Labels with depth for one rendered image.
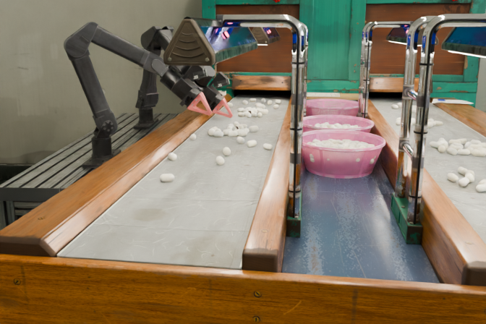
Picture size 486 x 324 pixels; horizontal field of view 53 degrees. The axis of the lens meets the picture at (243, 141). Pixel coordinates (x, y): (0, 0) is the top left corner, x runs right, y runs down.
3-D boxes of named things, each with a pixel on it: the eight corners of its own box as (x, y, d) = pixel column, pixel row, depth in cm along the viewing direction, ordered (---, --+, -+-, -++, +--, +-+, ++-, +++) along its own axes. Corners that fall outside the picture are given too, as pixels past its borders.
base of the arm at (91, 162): (120, 129, 169) (100, 129, 169) (101, 143, 149) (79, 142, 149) (121, 152, 170) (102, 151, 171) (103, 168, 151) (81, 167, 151)
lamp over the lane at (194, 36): (162, 65, 74) (160, 16, 72) (229, 48, 134) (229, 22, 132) (213, 66, 73) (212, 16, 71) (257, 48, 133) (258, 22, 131)
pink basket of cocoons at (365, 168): (293, 179, 138) (294, 147, 135) (296, 155, 163) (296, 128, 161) (390, 184, 134) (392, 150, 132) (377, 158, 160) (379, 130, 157)
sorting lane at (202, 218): (56, 267, 78) (56, 254, 77) (233, 102, 253) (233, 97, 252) (241, 280, 74) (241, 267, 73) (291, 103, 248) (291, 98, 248)
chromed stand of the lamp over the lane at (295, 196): (210, 232, 102) (206, 14, 92) (226, 199, 121) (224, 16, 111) (300, 238, 99) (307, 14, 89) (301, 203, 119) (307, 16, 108)
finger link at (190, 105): (219, 104, 169) (199, 87, 168) (215, 108, 162) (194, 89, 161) (207, 118, 170) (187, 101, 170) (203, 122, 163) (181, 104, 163)
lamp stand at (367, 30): (359, 137, 190) (366, 21, 180) (355, 127, 209) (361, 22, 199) (409, 139, 188) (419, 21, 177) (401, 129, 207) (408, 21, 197)
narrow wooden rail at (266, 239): (241, 317, 75) (241, 252, 73) (290, 115, 250) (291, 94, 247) (276, 320, 75) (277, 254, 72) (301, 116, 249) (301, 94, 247)
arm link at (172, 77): (186, 79, 167) (171, 65, 167) (186, 75, 162) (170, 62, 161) (173, 93, 167) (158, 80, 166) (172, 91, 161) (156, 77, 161)
